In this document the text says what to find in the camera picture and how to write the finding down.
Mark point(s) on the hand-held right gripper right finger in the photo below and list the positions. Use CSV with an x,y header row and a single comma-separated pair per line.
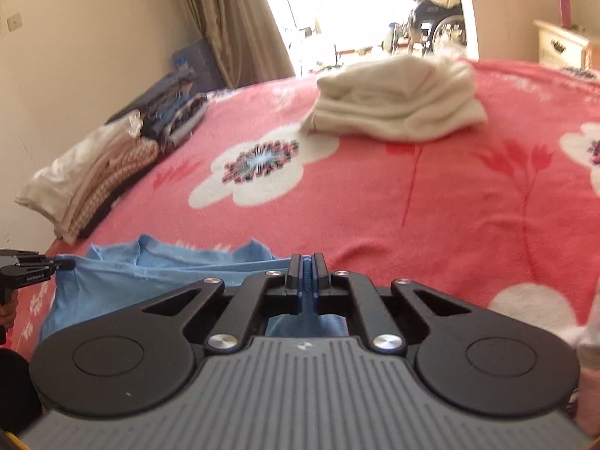
x,y
321,281

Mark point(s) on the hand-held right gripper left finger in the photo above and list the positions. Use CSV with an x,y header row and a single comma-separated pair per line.
x,y
297,281

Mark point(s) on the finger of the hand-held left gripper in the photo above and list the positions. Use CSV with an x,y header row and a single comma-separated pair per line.
x,y
58,263

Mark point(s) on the light blue t-shirt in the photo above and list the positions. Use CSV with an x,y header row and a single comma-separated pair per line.
x,y
140,281

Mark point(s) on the person's left hand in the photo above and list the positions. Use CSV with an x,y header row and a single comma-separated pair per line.
x,y
7,309

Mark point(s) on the white folded garment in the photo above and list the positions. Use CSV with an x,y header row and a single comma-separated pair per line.
x,y
70,173

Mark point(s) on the beige knitted garment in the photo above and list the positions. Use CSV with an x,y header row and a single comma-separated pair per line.
x,y
112,178

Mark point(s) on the person's black-trousered leg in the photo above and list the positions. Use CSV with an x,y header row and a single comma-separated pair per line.
x,y
16,384

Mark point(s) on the red floral blanket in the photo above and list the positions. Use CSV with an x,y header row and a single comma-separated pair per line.
x,y
422,197

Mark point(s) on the grey striped garment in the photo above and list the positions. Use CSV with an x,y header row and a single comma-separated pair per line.
x,y
187,119

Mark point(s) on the cream folded cloth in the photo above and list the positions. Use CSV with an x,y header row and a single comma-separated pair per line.
x,y
398,98

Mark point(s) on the blue box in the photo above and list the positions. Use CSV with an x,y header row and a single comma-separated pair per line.
x,y
197,61

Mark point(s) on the beige curtain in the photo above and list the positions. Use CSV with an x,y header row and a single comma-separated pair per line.
x,y
234,18

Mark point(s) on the wheelchair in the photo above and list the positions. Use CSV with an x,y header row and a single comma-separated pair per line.
x,y
436,4

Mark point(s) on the cream nightstand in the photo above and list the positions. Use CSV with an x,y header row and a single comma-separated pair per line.
x,y
560,44

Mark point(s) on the pink card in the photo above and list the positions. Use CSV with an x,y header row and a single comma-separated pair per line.
x,y
565,11

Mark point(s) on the wall socket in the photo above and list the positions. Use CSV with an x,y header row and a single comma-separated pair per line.
x,y
16,21

